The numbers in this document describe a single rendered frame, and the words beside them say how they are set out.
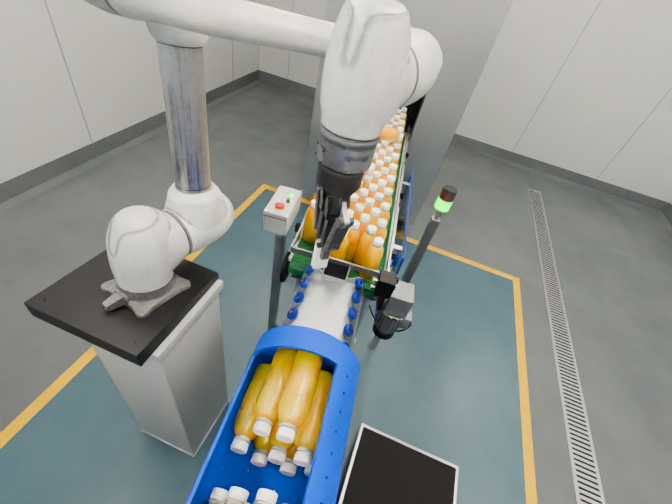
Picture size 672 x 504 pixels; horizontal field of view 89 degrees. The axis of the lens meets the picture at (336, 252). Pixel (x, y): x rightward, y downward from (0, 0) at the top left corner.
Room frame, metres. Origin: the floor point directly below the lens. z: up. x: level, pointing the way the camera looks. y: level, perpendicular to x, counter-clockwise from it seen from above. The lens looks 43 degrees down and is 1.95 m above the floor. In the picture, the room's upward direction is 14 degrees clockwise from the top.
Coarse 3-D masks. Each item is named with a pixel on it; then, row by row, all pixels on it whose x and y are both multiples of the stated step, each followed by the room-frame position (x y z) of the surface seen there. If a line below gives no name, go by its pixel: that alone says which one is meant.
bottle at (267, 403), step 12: (288, 348) 0.45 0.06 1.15; (276, 360) 0.42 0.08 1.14; (288, 360) 0.42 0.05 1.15; (276, 372) 0.39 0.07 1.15; (288, 372) 0.39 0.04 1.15; (264, 384) 0.36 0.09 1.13; (276, 384) 0.36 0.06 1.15; (264, 396) 0.32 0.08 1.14; (276, 396) 0.33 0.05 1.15; (264, 408) 0.30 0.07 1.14; (276, 408) 0.31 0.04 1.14; (264, 420) 0.28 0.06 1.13; (276, 420) 0.29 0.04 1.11
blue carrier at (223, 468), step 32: (256, 352) 0.42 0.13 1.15; (320, 352) 0.42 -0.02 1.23; (352, 352) 0.47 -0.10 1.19; (352, 384) 0.40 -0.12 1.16; (224, 448) 0.23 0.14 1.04; (320, 448) 0.23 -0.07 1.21; (224, 480) 0.18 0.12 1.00; (256, 480) 0.20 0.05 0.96; (288, 480) 0.22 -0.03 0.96; (320, 480) 0.18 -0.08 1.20
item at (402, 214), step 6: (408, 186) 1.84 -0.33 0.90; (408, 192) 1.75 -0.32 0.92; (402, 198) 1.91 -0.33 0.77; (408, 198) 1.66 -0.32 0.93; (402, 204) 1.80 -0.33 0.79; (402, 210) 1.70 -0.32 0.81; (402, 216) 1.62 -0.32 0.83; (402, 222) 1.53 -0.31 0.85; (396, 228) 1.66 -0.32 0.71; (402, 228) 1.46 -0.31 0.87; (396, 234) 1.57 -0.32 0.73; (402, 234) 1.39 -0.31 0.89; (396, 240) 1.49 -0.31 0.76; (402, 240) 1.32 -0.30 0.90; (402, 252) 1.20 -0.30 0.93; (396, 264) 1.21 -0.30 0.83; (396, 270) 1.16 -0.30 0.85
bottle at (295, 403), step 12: (300, 360) 0.41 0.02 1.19; (312, 360) 0.41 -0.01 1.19; (300, 372) 0.38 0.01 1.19; (312, 372) 0.39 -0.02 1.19; (288, 384) 0.35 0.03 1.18; (300, 384) 0.35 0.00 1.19; (312, 384) 0.36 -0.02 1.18; (288, 396) 0.32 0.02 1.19; (300, 396) 0.32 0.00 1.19; (312, 396) 0.34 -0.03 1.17; (288, 408) 0.29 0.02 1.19; (300, 408) 0.30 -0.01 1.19; (288, 420) 0.27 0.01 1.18; (300, 420) 0.28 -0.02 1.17
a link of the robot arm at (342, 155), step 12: (324, 132) 0.46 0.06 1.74; (324, 144) 0.45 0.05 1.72; (336, 144) 0.44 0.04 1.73; (348, 144) 0.44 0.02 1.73; (360, 144) 0.45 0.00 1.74; (372, 144) 0.46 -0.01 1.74; (324, 156) 0.45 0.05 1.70; (336, 156) 0.44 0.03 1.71; (348, 156) 0.44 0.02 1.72; (360, 156) 0.45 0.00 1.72; (372, 156) 0.47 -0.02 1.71; (336, 168) 0.44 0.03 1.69; (348, 168) 0.45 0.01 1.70; (360, 168) 0.46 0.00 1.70
